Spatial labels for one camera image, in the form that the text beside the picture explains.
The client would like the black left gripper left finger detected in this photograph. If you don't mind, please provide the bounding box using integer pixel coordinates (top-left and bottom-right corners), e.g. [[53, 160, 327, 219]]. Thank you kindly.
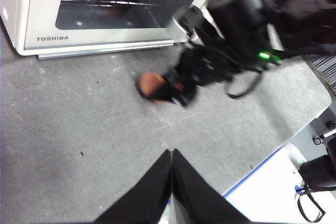
[[94, 149, 173, 224]]

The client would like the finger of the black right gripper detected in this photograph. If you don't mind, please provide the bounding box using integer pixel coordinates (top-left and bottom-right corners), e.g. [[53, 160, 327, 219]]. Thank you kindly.
[[146, 79, 182, 103]]

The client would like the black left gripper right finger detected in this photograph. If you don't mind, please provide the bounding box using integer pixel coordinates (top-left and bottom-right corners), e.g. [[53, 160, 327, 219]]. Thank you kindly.
[[172, 148, 253, 224]]

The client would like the brown egg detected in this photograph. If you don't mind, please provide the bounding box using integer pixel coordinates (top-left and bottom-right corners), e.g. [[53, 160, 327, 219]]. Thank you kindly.
[[138, 72, 169, 103]]

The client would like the glass oven door tan handle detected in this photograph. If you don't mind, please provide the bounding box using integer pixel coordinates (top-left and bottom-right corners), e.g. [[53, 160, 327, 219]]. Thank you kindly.
[[23, 0, 206, 51]]

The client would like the silver crumb tray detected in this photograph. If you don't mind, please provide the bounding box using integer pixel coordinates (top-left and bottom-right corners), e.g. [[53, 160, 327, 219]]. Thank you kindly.
[[38, 42, 175, 60]]

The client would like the dark ribbed panel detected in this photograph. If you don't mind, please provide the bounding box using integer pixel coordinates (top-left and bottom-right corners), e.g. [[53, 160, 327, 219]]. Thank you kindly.
[[304, 53, 336, 91]]

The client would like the cream Toshiba toaster oven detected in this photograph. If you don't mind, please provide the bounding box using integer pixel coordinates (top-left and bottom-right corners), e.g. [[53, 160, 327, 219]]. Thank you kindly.
[[0, 0, 229, 61]]

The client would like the black camera cable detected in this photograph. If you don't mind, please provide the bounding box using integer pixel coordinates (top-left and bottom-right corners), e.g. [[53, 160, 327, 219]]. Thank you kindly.
[[227, 71, 263, 99]]

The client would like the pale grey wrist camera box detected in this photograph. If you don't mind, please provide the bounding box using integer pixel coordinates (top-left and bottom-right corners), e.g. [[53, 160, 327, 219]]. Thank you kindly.
[[167, 5, 211, 41]]

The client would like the black pouch with strap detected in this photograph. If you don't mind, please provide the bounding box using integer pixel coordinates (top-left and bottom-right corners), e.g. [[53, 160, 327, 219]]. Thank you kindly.
[[296, 154, 336, 223]]

